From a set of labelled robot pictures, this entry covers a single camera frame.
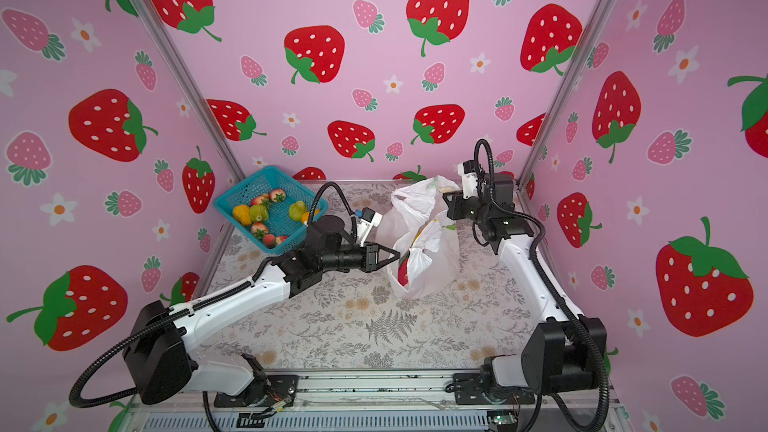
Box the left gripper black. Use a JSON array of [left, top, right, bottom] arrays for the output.
[[319, 240, 400, 274]]

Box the pink fake dragon fruit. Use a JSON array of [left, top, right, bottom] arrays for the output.
[[397, 252, 410, 287]]

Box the white lemon print plastic bag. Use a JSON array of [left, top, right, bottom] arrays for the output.
[[376, 176, 460, 300]]

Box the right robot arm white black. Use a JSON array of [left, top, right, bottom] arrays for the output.
[[443, 139, 611, 431]]

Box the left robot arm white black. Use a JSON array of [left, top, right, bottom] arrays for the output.
[[68, 208, 400, 409]]

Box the green fake pear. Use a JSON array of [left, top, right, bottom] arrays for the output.
[[289, 200, 308, 223]]

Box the small red fake strawberry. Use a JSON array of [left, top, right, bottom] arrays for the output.
[[250, 222, 270, 240]]

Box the green fake lime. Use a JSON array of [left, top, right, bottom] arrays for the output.
[[249, 204, 269, 223]]

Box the yellow fake lemon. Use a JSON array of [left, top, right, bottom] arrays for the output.
[[232, 204, 252, 227]]

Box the teal plastic mesh basket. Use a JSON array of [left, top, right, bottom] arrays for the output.
[[214, 166, 315, 255]]

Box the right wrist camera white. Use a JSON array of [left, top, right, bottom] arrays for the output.
[[457, 159, 482, 199]]

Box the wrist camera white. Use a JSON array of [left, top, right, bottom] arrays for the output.
[[457, 159, 482, 199], [355, 207, 383, 246]]

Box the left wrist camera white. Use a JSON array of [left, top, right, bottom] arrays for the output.
[[355, 207, 383, 246]]

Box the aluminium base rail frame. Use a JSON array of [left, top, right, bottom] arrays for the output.
[[113, 368, 631, 432]]

